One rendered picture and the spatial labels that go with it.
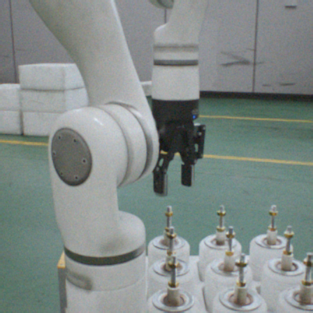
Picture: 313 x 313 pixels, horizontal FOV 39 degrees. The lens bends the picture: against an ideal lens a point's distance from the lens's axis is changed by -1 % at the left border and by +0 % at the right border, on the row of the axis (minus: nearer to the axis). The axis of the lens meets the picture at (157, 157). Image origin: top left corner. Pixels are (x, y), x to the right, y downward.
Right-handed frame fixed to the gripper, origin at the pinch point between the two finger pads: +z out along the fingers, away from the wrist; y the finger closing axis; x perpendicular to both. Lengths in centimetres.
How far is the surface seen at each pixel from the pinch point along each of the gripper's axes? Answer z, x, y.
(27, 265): 47, 73, 15
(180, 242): 21.6, 13.6, 19.2
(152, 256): 23.7, 16.6, 12.9
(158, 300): 21.6, 1.4, -2.2
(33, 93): 14, 253, 138
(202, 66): 4, 310, 436
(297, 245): 47, 14, 87
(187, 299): 21.6, -2.1, 1.5
